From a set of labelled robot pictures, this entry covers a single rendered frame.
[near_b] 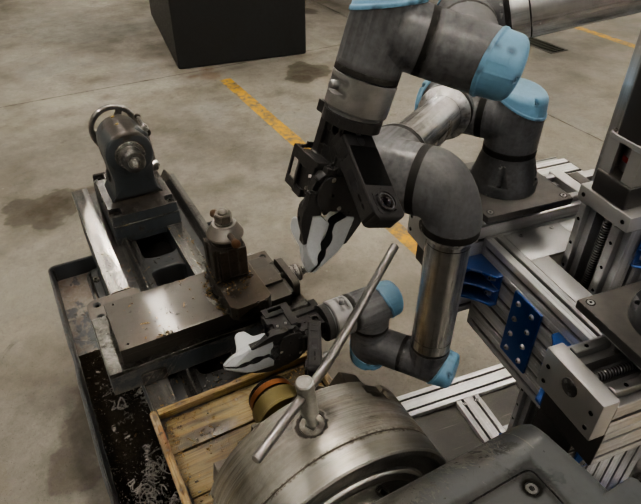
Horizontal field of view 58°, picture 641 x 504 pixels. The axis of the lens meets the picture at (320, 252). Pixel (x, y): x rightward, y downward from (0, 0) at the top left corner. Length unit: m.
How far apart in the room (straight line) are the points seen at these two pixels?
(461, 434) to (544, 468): 1.32
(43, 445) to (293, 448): 1.78
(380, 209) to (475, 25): 0.21
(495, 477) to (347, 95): 0.45
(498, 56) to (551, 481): 0.46
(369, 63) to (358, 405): 0.42
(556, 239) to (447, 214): 0.55
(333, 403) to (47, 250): 2.72
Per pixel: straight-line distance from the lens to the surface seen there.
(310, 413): 0.72
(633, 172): 1.19
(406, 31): 0.64
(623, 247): 1.25
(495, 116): 1.28
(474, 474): 0.72
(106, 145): 1.71
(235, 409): 1.22
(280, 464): 0.75
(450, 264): 0.98
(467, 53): 0.65
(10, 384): 2.70
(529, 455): 0.75
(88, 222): 1.86
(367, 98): 0.65
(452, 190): 0.90
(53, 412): 2.53
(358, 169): 0.64
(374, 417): 0.78
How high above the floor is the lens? 1.85
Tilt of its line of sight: 38 degrees down
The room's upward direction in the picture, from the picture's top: straight up
